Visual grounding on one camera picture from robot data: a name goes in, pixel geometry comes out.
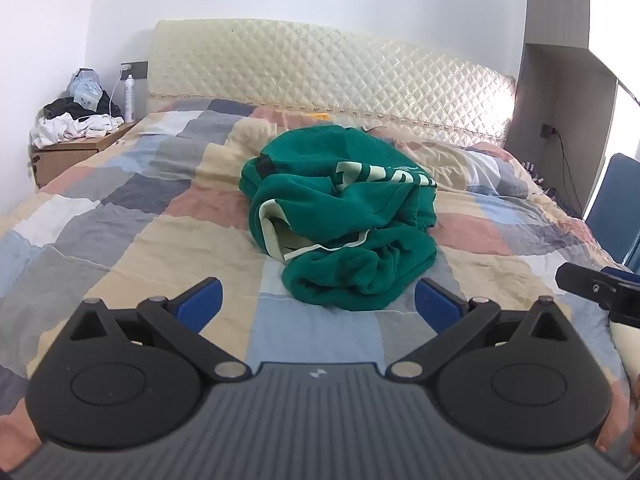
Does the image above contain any white clothes pile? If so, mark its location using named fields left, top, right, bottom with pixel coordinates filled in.
left=30, top=112, right=125, bottom=150

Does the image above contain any black power cable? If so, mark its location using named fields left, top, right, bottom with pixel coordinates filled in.
left=550, top=129, right=587, bottom=217

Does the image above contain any white charger cable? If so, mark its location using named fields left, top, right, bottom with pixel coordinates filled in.
left=108, top=66, right=132, bottom=117

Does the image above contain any wooden nightstand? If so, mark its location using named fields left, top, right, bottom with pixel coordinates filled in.
left=30, top=121, right=138, bottom=190

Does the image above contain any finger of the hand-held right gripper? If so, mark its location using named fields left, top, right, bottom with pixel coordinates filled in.
left=556, top=261, right=640, bottom=322
left=601, top=265, right=640, bottom=289

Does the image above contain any checkered patchwork quilt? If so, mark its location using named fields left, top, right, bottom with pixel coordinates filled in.
left=0, top=97, right=640, bottom=461

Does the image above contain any black cloth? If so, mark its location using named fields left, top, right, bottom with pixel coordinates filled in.
left=43, top=91, right=123, bottom=121

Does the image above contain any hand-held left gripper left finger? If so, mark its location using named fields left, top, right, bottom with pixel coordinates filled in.
left=67, top=276, right=249, bottom=382

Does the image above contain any white spray bottle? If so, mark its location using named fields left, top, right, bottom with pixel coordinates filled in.
left=123, top=75, right=137, bottom=123

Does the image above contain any blue chair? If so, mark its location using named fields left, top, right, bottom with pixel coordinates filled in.
left=584, top=152, right=640, bottom=273

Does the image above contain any cream quilted headboard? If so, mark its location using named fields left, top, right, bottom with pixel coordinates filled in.
left=146, top=19, right=518, bottom=148

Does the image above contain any green sweatshirt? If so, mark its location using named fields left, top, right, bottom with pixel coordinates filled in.
left=239, top=126, right=440, bottom=312

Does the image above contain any clear plastic bag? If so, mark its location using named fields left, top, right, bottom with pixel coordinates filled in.
left=67, top=67, right=104, bottom=111

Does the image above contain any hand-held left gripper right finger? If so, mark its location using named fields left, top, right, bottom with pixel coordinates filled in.
left=390, top=277, right=572, bottom=382

